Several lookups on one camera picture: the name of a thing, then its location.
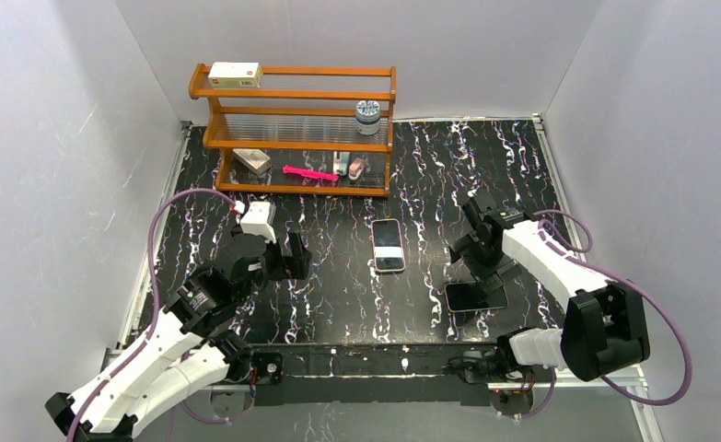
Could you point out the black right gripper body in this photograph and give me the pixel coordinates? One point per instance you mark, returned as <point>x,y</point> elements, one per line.
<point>482,254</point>

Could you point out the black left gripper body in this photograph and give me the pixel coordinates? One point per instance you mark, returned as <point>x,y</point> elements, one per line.
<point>281,261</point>

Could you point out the black phone with light edge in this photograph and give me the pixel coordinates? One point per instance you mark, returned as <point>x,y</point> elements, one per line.
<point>468,297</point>

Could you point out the beige phone case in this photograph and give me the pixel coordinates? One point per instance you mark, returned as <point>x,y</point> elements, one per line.
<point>388,245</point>

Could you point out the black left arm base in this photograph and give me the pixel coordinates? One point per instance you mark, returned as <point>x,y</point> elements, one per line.
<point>236,392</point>

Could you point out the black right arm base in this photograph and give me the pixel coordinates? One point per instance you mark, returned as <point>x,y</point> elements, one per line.
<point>517,392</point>

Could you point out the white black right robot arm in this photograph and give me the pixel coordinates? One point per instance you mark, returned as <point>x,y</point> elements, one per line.
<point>604,328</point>

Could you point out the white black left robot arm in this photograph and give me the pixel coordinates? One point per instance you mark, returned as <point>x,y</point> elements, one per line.
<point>185,348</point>

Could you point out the pink comb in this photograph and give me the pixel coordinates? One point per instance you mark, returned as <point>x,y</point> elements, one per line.
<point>310,174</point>

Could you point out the small grey white box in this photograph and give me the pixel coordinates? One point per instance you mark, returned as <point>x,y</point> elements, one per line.
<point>255,161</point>

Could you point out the small white blue box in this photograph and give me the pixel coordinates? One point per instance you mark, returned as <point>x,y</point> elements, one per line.
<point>340,164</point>

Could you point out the pink white stapler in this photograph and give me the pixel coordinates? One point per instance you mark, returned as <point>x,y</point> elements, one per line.
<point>356,169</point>

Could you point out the orange wooden shelf rack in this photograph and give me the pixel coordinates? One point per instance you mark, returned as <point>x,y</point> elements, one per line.
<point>299,116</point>

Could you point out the round blue white tin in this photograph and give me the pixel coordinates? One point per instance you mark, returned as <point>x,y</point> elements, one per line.
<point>367,117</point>

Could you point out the white red box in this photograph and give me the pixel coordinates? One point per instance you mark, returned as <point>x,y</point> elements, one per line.
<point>235,75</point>

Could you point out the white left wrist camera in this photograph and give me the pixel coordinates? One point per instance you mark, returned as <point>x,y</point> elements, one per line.
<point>258,220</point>

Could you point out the aluminium front frame rail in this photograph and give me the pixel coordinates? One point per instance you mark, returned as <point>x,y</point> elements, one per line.
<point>394,373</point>

